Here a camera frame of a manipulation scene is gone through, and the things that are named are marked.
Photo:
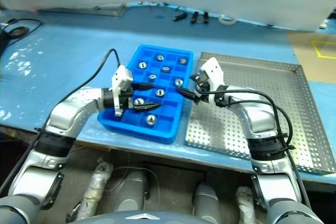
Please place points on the flat perforated metal tray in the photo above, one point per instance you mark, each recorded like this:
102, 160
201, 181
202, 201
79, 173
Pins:
78, 10

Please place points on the grey robot torso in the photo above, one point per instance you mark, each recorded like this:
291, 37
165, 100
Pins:
147, 217

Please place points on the metal nut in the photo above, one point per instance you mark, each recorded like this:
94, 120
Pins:
151, 77
178, 81
165, 69
183, 61
159, 92
160, 57

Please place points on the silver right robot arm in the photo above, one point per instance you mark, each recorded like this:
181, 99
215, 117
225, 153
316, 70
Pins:
260, 119

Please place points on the black round puck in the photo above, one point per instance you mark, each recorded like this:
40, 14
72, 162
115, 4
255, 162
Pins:
18, 32

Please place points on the metal nut in blue tray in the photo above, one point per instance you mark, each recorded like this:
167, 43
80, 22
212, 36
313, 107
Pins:
178, 81
165, 69
160, 57
183, 61

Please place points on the white wrapped table leg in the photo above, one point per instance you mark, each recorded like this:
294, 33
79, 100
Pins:
245, 203
95, 190

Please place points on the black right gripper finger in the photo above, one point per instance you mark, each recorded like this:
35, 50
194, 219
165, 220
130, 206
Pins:
194, 78
188, 94

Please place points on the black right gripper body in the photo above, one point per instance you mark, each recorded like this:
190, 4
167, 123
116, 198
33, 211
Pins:
203, 87

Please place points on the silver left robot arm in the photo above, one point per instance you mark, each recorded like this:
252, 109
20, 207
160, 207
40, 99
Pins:
68, 111

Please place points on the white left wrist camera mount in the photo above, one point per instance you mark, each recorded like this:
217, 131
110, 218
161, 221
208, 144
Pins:
120, 79

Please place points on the white tape roll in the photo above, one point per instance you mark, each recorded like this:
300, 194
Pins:
222, 21

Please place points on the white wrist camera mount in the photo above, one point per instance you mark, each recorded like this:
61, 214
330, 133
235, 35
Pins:
120, 79
214, 70

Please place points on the grey rounded robot leg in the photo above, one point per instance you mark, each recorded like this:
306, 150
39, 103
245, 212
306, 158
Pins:
132, 195
207, 200

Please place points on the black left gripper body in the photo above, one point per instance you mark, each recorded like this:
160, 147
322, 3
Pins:
126, 98

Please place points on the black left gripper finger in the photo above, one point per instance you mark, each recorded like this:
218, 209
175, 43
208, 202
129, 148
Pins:
145, 107
144, 86

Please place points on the blue compartment tray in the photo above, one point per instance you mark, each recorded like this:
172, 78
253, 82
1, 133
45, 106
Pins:
162, 127

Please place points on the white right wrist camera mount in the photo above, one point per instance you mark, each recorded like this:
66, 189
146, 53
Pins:
214, 70

